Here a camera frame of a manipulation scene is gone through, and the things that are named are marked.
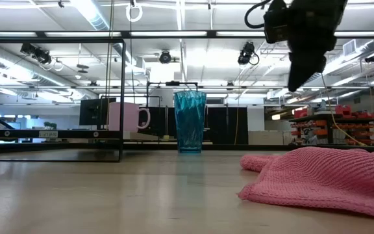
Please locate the black metal table frame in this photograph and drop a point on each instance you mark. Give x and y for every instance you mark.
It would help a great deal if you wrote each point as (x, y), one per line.
(28, 134)

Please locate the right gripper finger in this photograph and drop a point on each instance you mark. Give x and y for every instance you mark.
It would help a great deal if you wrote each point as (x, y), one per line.
(300, 73)

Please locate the wooden shelf with black frame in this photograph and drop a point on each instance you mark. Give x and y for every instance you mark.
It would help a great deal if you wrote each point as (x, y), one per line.
(57, 41)

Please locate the black monitor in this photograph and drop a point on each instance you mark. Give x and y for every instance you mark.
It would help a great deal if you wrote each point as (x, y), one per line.
(91, 112)

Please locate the black partition panel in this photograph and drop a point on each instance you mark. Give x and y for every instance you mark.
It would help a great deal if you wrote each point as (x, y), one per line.
(226, 126)

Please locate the black ceiling camera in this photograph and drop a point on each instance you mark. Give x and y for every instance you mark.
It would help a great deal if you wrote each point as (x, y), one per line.
(37, 53)
(165, 57)
(246, 53)

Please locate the pink knitted cloth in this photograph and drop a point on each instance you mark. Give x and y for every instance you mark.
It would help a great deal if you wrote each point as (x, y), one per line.
(320, 178)

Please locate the storage rack with red bins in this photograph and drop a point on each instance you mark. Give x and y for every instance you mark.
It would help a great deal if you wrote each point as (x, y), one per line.
(330, 130)

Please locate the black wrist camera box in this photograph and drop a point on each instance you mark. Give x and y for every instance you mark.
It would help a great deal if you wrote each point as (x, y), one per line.
(276, 26)

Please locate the black metal bracket frame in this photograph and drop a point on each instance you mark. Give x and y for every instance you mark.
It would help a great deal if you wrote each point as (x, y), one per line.
(172, 83)

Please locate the teal faceted plastic tumbler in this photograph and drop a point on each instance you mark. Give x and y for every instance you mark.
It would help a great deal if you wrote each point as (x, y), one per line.
(190, 123)

